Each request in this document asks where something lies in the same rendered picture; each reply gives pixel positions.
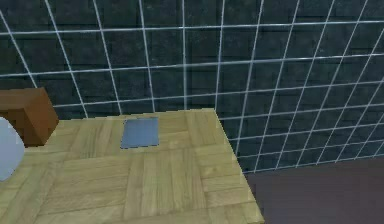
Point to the light wooden table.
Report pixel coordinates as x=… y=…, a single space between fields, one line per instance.
x=160 y=180

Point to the flat blue-grey square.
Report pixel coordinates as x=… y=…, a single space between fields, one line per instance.
x=140 y=132

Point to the pale grey round object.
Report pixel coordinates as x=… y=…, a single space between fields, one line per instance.
x=8 y=150

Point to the brown wooden box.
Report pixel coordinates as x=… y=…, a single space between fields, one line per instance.
x=30 y=115

